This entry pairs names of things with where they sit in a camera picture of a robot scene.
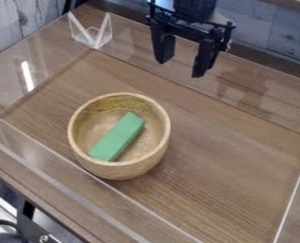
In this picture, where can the green rectangular stick block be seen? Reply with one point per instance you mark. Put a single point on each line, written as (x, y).
(116, 141)

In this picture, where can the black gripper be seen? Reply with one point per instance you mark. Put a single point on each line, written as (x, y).
(194, 20)

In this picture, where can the round wooden bowl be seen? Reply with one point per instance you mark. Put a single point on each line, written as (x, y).
(93, 120)

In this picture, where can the black table leg frame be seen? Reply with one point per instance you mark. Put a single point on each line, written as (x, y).
(33, 232)

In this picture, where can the clear acrylic corner bracket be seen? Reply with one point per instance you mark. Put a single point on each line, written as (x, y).
(93, 37)

